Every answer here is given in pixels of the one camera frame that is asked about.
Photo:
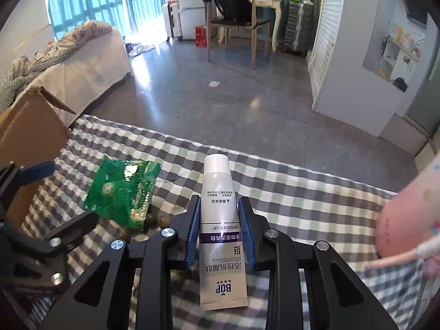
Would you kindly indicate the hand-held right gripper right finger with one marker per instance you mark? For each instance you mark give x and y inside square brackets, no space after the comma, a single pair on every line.
[245,233]

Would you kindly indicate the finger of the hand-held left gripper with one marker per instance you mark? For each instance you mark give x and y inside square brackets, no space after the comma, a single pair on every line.
[75,227]
[37,171]

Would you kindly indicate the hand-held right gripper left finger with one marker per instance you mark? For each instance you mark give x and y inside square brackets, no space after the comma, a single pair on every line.
[193,233]

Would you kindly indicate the brown cardboard box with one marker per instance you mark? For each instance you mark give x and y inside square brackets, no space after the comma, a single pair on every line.
[27,134]

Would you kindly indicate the white toothpaste tube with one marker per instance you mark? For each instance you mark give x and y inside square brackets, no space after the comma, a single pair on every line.
[220,192]

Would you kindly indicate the green snack packet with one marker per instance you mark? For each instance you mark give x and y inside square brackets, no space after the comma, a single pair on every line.
[117,192]

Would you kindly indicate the grey checked tablecloth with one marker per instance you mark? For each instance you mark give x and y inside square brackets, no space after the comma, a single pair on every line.
[292,196]

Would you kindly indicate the white bed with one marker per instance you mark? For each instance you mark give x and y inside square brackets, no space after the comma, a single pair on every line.
[86,68]

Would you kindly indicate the grey patterned quilt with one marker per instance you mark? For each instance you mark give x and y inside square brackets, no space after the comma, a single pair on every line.
[51,55]

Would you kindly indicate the white paper scrap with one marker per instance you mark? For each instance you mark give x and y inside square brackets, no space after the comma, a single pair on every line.
[213,84]

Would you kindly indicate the clothes heap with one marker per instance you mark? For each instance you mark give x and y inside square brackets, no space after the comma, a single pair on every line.
[139,50]

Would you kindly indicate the pink water bottle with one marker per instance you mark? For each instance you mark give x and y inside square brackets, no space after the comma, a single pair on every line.
[405,213]

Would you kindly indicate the teal window curtain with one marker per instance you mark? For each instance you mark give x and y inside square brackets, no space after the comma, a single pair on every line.
[89,0]

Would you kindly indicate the red paper bag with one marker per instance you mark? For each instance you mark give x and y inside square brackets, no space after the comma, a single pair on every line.
[200,36]

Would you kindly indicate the wooden chair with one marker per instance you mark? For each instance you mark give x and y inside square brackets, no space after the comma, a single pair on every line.
[240,24]

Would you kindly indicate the white louvred wardrobe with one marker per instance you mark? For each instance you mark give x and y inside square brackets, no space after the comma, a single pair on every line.
[330,41]

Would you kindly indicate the grey suitcase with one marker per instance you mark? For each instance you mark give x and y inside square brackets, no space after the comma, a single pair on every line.
[298,27]

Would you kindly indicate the small white fridge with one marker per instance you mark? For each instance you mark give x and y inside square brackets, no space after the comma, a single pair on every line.
[190,13]

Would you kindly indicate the black backpack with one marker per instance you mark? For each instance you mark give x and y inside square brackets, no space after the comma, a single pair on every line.
[233,7]

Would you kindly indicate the white dressing table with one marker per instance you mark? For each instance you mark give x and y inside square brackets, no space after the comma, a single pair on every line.
[271,1]

